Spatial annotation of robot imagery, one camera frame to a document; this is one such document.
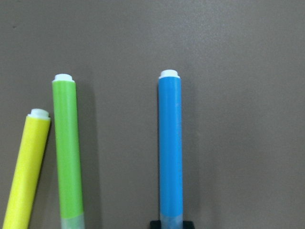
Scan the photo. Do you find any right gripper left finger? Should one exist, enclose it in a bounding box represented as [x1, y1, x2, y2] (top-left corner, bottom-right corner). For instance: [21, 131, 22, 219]
[149, 220, 161, 229]

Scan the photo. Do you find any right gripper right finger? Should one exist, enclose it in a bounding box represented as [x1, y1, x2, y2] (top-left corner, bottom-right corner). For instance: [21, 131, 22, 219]
[183, 221, 195, 229]

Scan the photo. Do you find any blue marker pen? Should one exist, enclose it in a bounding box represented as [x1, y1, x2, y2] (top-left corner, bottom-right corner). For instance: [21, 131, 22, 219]
[158, 69, 183, 229]

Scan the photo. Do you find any green marker pen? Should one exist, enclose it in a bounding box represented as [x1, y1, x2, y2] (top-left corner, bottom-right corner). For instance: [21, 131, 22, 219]
[52, 73, 85, 229]

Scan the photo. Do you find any yellow marker pen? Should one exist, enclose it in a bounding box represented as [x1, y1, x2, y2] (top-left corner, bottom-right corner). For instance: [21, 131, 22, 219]
[2, 108, 51, 229]

